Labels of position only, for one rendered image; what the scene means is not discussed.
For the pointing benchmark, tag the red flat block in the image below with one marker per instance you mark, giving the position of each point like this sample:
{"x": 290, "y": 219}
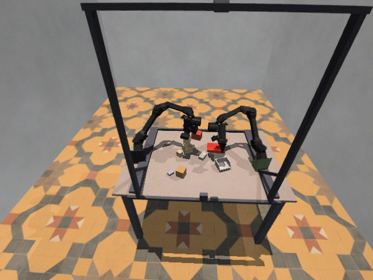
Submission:
{"x": 214, "y": 147}

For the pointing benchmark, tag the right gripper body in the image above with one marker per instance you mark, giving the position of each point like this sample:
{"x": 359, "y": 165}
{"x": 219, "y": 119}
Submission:
{"x": 222, "y": 136}

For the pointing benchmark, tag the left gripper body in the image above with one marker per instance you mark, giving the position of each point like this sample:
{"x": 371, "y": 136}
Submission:
{"x": 185, "y": 135}

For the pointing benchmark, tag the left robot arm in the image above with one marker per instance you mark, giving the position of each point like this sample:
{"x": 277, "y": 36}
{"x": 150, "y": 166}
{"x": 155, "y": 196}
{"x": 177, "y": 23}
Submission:
{"x": 157, "y": 111}

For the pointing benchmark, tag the orange-red cube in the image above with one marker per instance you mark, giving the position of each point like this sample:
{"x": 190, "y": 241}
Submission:
{"x": 197, "y": 136}

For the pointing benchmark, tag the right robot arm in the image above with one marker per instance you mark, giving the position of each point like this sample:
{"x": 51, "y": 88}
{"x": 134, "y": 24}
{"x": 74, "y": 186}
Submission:
{"x": 251, "y": 113}

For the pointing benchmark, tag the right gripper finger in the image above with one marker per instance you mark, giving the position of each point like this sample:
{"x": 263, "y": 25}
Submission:
{"x": 222, "y": 146}

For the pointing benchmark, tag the black metal overhead frame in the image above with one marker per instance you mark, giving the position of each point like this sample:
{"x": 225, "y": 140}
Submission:
{"x": 357, "y": 17}

